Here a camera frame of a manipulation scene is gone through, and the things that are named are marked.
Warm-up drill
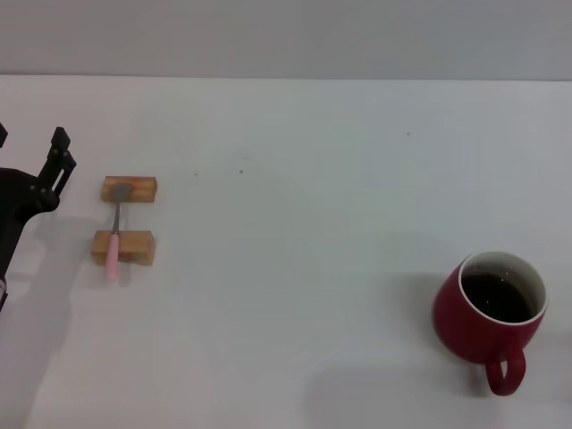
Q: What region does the red ceramic cup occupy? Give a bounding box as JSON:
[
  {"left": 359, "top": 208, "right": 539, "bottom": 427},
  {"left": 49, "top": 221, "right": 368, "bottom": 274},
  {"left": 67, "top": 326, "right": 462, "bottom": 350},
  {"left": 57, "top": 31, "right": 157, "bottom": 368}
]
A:
[{"left": 432, "top": 249, "right": 550, "bottom": 398}]

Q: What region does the pink handled metal spoon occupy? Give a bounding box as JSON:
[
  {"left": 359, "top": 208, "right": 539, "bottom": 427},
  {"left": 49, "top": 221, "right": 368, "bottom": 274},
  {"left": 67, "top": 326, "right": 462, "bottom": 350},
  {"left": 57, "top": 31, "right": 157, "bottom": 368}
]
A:
[{"left": 105, "top": 181, "right": 133, "bottom": 282}]

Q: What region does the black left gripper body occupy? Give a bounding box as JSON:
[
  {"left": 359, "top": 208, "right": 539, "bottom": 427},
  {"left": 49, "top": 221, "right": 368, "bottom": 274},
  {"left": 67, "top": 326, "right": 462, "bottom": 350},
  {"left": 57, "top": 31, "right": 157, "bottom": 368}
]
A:
[{"left": 0, "top": 167, "right": 45, "bottom": 282}]

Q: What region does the small wooden support block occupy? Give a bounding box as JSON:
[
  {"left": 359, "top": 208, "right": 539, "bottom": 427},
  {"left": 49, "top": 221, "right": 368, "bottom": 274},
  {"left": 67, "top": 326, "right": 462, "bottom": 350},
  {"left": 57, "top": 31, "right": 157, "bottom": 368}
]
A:
[
  {"left": 101, "top": 175, "right": 160, "bottom": 205},
  {"left": 90, "top": 229, "right": 156, "bottom": 267}
]

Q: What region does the dark brown coffee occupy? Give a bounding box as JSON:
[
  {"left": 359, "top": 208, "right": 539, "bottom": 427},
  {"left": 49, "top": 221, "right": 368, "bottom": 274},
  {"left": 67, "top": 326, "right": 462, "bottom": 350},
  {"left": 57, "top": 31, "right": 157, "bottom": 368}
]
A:
[{"left": 459, "top": 271, "right": 534, "bottom": 324}]

